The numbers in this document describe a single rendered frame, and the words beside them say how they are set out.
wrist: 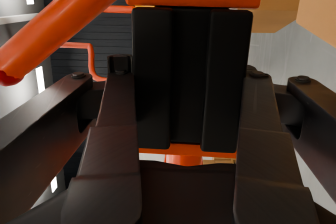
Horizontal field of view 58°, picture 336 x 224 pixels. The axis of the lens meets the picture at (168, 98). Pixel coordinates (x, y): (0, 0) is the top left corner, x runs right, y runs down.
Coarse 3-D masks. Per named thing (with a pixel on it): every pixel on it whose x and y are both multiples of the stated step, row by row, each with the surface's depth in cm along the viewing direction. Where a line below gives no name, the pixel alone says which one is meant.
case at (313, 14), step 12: (300, 0) 36; (312, 0) 32; (324, 0) 29; (300, 12) 36; (312, 12) 32; (324, 12) 29; (300, 24) 36; (312, 24) 32; (324, 24) 29; (324, 36) 29
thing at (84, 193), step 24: (120, 72) 14; (120, 96) 11; (120, 120) 9; (96, 144) 7; (120, 144) 7; (96, 168) 6; (120, 168) 6; (72, 192) 5; (96, 192) 5; (120, 192) 5; (72, 216) 4; (96, 216) 4; (120, 216) 4
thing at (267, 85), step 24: (264, 96) 11; (240, 120) 9; (264, 120) 9; (240, 144) 7; (264, 144) 7; (288, 144) 7; (240, 168) 6; (264, 168) 6; (288, 168) 6; (240, 192) 5; (264, 192) 5; (288, 192) 5; (240, 216) 4; (264, 216) 4; (288, 216) 4; (312, 216) 4
